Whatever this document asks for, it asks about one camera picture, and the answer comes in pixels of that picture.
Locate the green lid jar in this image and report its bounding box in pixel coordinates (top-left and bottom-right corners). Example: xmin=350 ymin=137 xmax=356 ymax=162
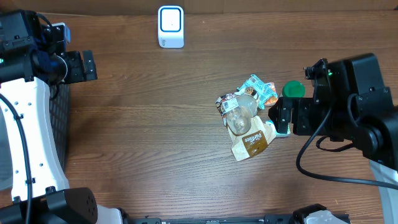
xmin=281 ymin=80 xmax=305 ymax=98

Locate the orange tissue pack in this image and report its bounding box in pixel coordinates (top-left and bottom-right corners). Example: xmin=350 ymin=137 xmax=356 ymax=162
xmin=264 ymin=82 xmax=278 ymax=106

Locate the green tissue pack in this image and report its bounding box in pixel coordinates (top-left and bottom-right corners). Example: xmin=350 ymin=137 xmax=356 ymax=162
xmin=265 ymin=120 xmax=290 ymax=138

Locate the teal wet wipes pack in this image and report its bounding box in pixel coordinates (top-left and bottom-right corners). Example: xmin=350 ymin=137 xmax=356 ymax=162
xmin=237 ymin=73 xmax=268 ymax=110

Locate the brown white snack bag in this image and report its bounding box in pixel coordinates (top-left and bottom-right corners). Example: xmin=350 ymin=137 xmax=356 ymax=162
xmin=215 ymin=86 xmax=276 ymax=161

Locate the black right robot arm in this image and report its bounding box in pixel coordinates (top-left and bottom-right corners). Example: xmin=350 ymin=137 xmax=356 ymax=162
xmin=268 ymin=53 xmax=397 ymax=223

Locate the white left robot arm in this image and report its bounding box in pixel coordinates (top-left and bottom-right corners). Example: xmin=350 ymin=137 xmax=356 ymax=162
xmin=1 ymin=9 xmax=129 ymax=224

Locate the white barcode scanner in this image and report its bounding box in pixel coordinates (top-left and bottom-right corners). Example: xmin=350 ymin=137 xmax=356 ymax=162
xmin=157 ymin=5 xmax=185 ymax=49

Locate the grey plastic basket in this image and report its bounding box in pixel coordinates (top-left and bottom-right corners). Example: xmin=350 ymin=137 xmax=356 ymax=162
xmin=1 ymin=85 xmax=70 ymax=191

